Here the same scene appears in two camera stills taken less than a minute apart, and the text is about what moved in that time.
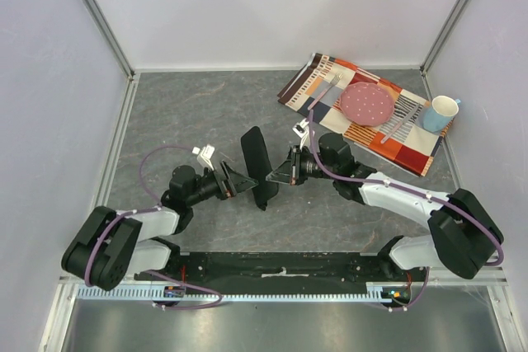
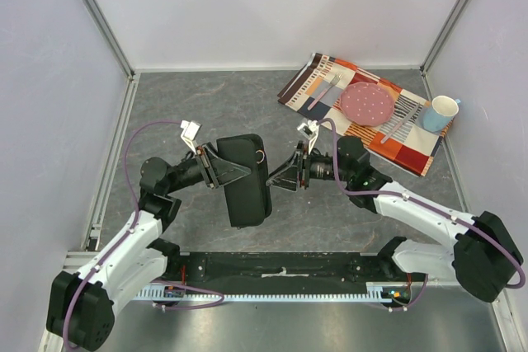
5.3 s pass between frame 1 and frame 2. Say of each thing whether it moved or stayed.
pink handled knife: stayed
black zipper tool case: moved
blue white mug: stayed
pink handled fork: stayed
